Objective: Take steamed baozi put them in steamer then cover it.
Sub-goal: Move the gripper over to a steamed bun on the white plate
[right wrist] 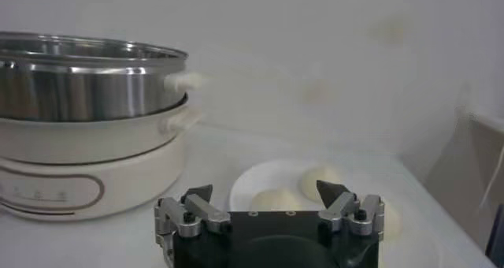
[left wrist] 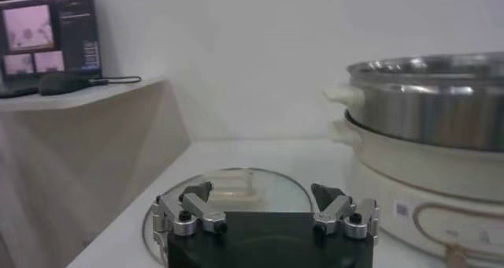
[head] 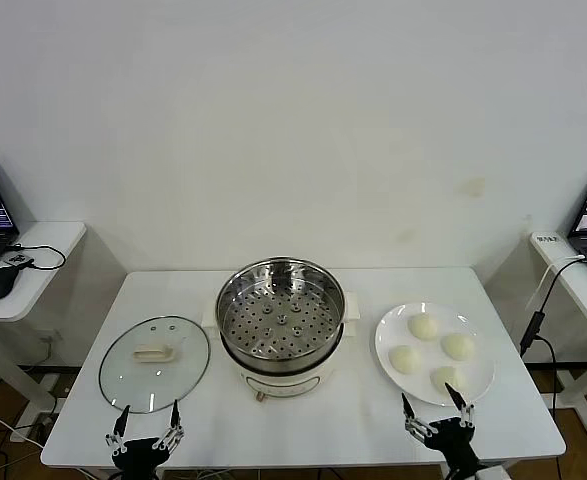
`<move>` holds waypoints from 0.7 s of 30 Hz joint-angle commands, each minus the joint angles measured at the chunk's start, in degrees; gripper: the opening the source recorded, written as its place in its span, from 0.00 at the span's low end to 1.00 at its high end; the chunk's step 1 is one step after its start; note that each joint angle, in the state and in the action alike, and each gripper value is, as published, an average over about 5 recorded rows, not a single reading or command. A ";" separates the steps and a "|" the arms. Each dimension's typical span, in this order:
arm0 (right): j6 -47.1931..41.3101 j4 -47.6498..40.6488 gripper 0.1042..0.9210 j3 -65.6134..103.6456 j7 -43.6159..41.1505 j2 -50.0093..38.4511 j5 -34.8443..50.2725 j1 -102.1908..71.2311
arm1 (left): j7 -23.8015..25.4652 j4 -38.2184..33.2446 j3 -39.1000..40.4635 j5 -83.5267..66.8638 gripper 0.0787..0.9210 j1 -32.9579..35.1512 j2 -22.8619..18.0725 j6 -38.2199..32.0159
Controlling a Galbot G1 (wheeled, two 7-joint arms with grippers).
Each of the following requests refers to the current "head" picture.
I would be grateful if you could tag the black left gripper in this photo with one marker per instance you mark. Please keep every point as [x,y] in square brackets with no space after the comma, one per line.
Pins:
[135,452]

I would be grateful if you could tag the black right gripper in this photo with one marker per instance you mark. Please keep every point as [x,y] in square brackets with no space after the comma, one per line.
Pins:
[453,442]

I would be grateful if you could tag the white steamed baozi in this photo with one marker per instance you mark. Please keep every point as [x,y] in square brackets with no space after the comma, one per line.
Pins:
[457,346]
[423,327]
[404,359]
[440,375]

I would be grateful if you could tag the stainless steel steamer basket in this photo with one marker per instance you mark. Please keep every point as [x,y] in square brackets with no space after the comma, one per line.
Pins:
[283,310]

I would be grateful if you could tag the white round plate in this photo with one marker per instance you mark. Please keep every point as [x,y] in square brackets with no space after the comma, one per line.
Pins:
[398,330]

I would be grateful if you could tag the white floor power strip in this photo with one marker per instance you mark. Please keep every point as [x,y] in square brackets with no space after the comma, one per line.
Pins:
[30,430]

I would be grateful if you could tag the cream electric cooker base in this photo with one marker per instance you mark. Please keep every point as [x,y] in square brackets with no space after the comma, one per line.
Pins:
[283,385]

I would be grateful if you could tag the white side table with mouse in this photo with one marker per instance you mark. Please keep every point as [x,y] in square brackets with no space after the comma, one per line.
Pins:
[48,280]

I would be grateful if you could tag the white side table with label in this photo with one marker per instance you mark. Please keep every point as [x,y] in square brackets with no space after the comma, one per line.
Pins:
[583,300]

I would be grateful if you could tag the small white printed label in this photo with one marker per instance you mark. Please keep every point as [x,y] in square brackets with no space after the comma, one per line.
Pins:
[548,239]

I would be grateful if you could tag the small black hub with sticker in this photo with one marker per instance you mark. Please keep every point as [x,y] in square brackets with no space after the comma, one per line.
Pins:
[18,259]

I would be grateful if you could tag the white wall socket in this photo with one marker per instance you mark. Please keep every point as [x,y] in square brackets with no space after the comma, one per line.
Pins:
[49,336]

